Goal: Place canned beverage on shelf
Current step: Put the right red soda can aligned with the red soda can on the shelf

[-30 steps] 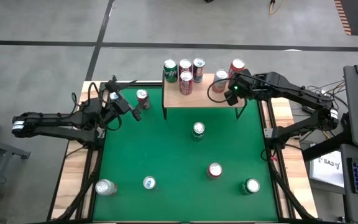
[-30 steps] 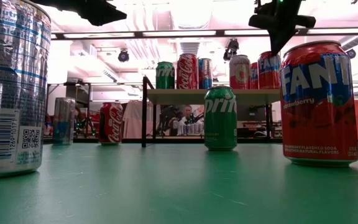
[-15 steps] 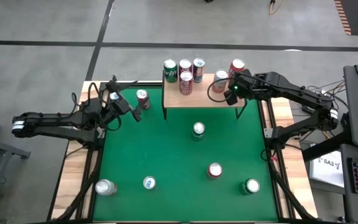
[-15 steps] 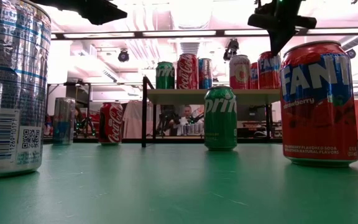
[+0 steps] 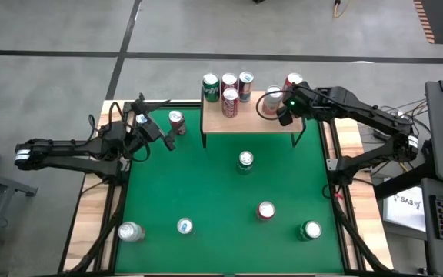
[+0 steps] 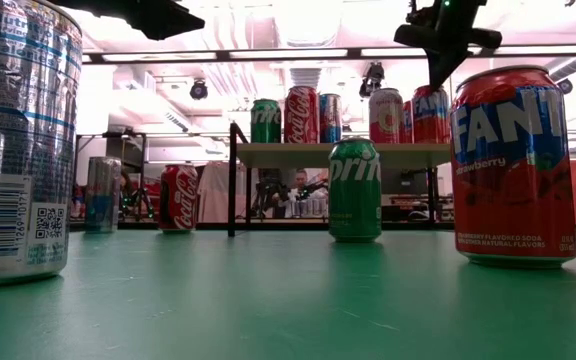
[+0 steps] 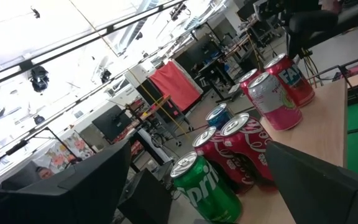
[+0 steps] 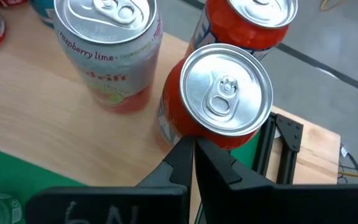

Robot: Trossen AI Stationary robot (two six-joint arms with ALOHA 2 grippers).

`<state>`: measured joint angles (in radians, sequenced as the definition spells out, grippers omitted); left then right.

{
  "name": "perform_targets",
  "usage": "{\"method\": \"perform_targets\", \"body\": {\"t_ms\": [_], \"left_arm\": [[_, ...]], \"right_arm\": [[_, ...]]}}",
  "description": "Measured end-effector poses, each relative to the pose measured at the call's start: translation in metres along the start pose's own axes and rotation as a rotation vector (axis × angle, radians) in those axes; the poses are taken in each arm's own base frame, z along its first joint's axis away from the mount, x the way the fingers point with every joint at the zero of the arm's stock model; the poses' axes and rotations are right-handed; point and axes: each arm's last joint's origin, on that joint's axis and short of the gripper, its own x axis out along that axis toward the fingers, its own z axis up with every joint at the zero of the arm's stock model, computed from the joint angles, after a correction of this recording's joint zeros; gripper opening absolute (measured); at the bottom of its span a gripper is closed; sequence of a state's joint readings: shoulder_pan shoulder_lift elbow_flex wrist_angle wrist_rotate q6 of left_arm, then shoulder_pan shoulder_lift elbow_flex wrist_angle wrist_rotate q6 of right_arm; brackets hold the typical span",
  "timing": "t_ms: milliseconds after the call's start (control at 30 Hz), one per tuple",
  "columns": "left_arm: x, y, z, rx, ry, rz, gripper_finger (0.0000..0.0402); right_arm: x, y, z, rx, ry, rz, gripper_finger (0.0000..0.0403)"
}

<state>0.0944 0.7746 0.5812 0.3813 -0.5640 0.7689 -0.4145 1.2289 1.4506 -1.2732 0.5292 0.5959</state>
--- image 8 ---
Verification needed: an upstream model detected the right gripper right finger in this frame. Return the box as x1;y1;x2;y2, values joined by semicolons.
196;138;358;224

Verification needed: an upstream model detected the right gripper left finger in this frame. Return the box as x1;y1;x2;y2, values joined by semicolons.
25;136;195;224

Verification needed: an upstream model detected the red Fanta strawberry can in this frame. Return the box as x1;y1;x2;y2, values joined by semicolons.
185;0;298;62
152;43;274;152

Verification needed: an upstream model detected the white pink raspberry lime can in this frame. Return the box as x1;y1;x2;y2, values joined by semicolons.
53;0;163;114

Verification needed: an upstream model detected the wooden shelf with black legs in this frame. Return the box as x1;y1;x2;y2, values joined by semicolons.
0;2;275;224

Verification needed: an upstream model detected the green table mat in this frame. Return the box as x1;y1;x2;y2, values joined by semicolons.
0;130;262;224

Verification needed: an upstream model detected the black aluminium table frame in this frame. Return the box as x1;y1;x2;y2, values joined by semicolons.
252;112;305;185

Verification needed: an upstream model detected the yellow cable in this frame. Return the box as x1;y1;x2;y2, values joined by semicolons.
320;0;345;12
337;170;358;182

